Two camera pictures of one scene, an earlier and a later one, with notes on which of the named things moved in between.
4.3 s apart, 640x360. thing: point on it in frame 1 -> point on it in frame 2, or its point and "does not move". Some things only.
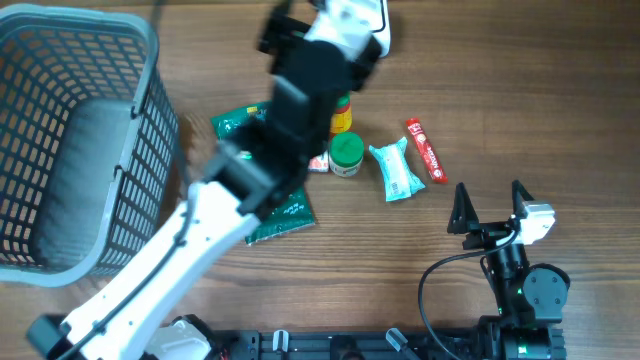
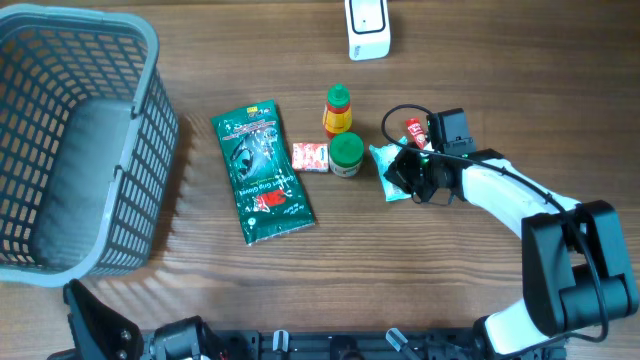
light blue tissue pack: [399, 180] does not move
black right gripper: [484, 233] -> [400, 171]
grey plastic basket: [89, 144] does not move
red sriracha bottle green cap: [342, 120] does not move
